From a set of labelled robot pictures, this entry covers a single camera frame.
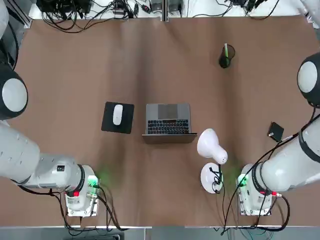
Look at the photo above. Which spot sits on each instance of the green pen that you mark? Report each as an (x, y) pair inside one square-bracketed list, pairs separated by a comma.
[(226, 52)]

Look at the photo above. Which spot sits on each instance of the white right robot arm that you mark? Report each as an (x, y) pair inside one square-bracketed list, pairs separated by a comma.
[(282, 167)]

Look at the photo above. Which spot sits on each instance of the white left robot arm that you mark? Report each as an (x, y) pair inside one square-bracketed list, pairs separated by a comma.
[(20, 160)]

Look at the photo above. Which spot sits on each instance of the black mesh pen holder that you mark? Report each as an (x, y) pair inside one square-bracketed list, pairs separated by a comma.
[(232, 53)]

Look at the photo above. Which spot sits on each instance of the grey open laptop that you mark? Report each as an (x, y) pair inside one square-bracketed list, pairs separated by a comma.
[(167, 111)]

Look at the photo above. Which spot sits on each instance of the white computer mouse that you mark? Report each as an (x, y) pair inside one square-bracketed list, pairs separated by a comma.
[(117, 114)]

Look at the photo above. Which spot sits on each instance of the white desk lamp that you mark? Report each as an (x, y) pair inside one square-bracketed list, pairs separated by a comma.
[(208, 142)]

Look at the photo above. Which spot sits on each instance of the black mouse pad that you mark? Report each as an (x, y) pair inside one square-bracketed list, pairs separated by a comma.
[(106, 125)]

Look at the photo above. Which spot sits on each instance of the small black box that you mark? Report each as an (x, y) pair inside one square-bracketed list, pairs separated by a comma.
[(276, 131)]

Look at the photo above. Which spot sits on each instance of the black electronics box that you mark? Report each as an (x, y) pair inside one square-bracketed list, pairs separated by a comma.
[(62, 5)]

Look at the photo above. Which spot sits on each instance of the aluminium frame post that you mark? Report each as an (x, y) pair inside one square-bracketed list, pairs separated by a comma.
[(165, 11)]

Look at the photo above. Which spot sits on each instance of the aluminium frame rail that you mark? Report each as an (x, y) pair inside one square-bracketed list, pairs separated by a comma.
[(313, 18), (23, 15)]

